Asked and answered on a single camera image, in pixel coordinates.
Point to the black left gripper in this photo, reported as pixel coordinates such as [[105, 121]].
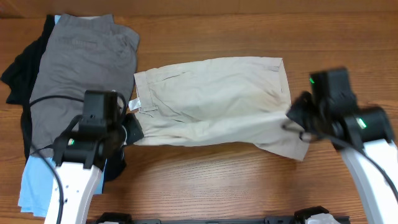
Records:
[[135, 133]]

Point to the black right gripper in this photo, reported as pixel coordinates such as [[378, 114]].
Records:
[[298, 114]]

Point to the beige khaki shorts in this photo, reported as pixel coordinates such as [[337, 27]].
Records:
[[220, 100]]

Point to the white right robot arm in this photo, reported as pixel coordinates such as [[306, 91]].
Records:
[[365, 140]]

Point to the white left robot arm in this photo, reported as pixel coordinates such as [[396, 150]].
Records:
[[84, 159]]

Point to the grey shorts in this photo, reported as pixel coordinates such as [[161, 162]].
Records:
[[81, 54]]

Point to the light blue garment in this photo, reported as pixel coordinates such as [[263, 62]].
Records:
[[36, 187]]

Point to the black garment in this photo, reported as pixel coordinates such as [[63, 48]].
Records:
[[21, 75]]

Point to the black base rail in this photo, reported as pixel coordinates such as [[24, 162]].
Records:
[[321, 218]]

